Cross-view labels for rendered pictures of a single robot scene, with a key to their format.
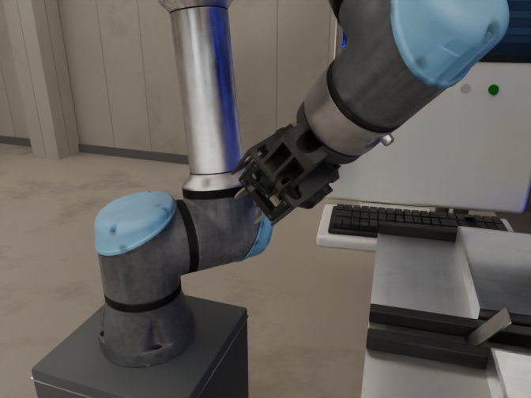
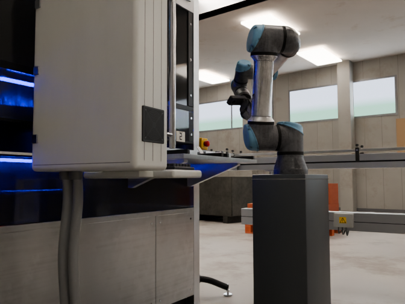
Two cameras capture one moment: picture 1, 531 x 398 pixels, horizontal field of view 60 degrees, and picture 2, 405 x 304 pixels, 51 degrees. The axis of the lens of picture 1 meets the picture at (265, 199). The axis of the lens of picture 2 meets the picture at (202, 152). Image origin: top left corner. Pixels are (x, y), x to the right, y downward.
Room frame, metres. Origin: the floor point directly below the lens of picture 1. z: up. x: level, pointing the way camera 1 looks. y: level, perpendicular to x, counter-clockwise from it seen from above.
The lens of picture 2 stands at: (2.51, 0.41, 0.77)
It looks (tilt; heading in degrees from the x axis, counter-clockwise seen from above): 4 degrees up; 198
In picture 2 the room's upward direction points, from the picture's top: straight up
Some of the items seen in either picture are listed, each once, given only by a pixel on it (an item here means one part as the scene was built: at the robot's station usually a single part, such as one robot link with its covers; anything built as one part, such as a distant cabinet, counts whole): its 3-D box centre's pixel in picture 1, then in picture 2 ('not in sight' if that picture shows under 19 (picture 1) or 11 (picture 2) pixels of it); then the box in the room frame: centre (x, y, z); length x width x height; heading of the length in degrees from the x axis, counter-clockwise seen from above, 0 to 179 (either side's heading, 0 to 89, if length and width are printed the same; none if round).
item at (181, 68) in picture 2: not in sight; (170, 51); (0.31, -0.51, 1.50); 0.43 x 0.01 x 0.59; 165
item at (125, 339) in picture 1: (145, 309); (290, 163); (0.61, 0.19, 0.84); 0.15 x 0.15 x 0.10
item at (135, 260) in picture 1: (142, 242); (288, 137); (0.61, 0.18, 0.96); 0.13 x 0.12 x 0.14; 118
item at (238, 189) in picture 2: not in sight; (225, 198); (-5.38, -1.75, 0.41); 1.22 x 0.99 x 0.83; 60
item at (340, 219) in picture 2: not in sight; (343, 220); (-0.44, 0.41, 0.50); 0.12 x 0.05 x 0.09; 75
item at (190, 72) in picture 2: not in sight; (190, 76); (0.13, -0.45, 1.40); 0.05 x 0.01 x 0.80; 165
